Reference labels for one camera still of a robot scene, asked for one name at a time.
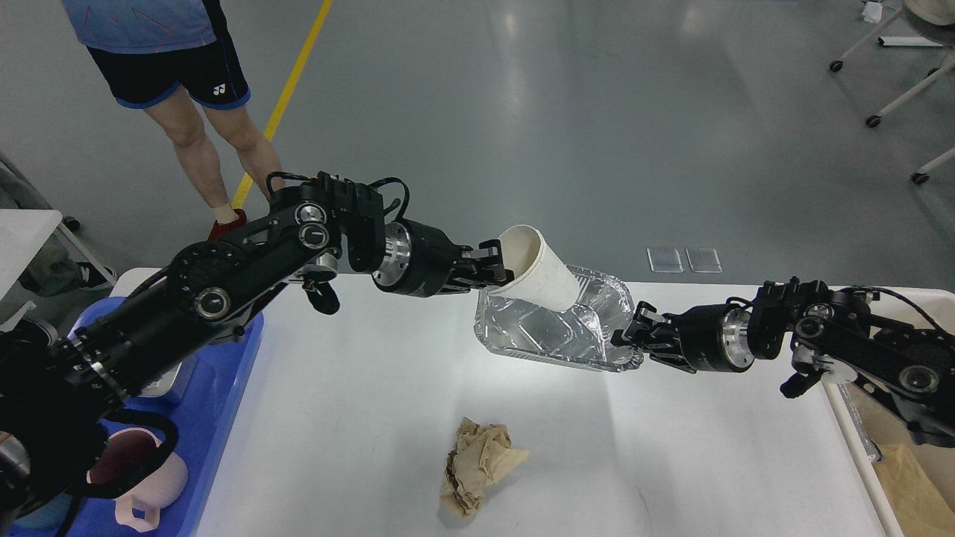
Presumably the white side table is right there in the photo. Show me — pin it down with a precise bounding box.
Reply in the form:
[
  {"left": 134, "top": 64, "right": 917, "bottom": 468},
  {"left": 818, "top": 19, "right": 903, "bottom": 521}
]
[{"left": 1, "top": 208, "right": 117, "bottom": 333}]

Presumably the standing person in shorts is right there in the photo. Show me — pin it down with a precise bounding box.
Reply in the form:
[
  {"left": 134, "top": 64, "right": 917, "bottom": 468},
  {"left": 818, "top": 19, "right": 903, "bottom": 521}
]
[{"left": 62, "top": 1, "right": 282, "bottom": 240}]

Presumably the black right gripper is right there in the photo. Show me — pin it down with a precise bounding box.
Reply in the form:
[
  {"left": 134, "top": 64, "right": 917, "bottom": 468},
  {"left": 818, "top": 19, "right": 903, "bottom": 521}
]
[{"left": 610, "top": 301, "right": 755, "bottom": 374}]

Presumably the white paper cup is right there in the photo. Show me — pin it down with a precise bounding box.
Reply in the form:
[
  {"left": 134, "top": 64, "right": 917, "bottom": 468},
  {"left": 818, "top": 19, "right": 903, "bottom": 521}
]
[{"left": 488, "top": 224, "right": 580, "bottom": 313}]

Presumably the dark teal HOME mug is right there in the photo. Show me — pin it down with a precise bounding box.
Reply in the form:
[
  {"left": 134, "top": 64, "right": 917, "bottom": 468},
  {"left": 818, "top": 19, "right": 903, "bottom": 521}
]
[{"left": 13, "top": 493, "right": 74, "bottom": 531}]

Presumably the blue plastic bin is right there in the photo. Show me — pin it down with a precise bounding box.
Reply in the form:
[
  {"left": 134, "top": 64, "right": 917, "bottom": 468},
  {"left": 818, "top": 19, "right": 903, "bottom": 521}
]
[{"left": 67, "top": 297, "right": 265, "bottom": 536}]

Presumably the clear floor plate right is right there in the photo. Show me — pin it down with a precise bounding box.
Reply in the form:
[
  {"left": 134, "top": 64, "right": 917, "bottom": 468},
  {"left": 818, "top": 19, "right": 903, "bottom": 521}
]
[{"left": 685, "top": 248, "right": 723, "bottom": 273}]

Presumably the white wheeled chair base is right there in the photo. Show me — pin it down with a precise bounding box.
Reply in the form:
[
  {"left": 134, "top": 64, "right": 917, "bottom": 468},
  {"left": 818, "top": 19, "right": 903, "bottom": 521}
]
[{"left": 829, "top": 0, "right": 955, "bottom": 185}]

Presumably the brown paper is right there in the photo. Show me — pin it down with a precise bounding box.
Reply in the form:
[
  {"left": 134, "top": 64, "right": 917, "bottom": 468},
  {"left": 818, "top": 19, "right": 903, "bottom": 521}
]
[
  {"left": 874, "top": 443, "right": 954, "bottom": 536},
  {"left": 439, "top": 417, "right": 530, "bottom": 519}
]

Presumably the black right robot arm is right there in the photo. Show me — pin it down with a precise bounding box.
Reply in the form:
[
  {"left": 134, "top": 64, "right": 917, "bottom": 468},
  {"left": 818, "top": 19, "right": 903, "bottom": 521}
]
[{"left": 611, "top": 278, "right": 954, "bottom": 448}]

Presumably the square stainless steel tray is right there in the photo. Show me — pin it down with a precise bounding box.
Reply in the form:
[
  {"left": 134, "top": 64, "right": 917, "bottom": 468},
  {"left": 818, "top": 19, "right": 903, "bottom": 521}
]
[{"left": 140, "top": 357, "right": 195, "bottom": 403}]

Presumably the aluminium foil tray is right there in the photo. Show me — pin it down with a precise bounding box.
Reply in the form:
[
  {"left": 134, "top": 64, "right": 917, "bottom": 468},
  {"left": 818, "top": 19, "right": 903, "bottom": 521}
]
[{"left": 474, "top": 266, "right": 644, "bottom": 371}]

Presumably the clear floor plate left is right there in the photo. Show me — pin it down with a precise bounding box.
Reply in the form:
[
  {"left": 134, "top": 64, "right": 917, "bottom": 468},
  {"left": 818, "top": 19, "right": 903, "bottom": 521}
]
[{"left": 647, "top": 247, "right": 683, "bottom": 273}]

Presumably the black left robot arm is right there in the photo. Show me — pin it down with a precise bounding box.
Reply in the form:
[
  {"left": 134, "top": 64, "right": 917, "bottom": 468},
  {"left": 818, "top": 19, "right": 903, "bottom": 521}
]
[{"left": 1, "top": 172, "right": 516, "bottom": 533}]

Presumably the beige plastic bin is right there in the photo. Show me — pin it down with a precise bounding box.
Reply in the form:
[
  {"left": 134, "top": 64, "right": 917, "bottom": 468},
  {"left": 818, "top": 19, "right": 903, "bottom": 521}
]
[{"left": 818, "top": 288, "right": 954, "bottom": 536}]

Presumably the brown paper in bin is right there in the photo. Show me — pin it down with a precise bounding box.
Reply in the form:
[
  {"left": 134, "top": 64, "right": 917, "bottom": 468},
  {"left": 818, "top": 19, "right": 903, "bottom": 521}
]
[{"left": 874, "top": 443, "right": 954, "bottom": 536}]

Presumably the pink plastic mug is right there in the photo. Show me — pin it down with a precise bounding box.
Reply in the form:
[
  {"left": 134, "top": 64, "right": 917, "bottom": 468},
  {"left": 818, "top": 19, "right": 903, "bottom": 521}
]
[{"left": 86, "top": 427, "right": 189, "bottom": 533}]

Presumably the clear floor plate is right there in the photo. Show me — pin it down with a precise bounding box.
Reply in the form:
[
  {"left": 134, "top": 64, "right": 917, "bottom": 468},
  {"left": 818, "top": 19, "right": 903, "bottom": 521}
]
[
  {"left": 647, "top": 247, "right": 683, "bottom": 273},
  {"left": 685, "top": 248, "right": 723, "bottom": 273}
]

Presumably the seated person at left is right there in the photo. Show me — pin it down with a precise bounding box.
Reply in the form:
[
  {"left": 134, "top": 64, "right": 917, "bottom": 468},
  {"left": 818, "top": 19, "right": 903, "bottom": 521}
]
[{"left": 1, "top": 160, "right": 116, "bottom": 297}]

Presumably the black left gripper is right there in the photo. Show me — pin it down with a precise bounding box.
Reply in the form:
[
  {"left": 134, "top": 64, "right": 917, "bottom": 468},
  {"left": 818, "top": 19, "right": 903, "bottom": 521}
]
[{"left": 372, "top": 220, "right": 515, "bottom": 297}]

